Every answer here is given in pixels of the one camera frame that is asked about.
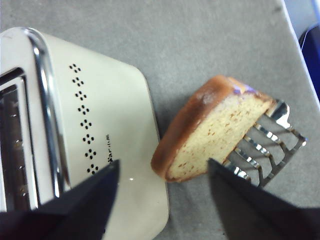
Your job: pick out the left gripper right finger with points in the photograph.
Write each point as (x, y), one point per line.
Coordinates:
(255, 215)

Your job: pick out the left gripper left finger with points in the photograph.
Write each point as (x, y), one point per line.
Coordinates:
(75, 212)

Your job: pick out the slice of bread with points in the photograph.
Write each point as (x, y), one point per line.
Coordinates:
(212, 130)

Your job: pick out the shiny steel toast rack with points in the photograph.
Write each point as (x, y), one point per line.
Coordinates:
(280, 112)

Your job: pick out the cream toaster with chrome top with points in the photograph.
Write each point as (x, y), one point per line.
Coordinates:
(110, 105)

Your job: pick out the dark blue object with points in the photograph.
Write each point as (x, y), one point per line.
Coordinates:
(313, 57)

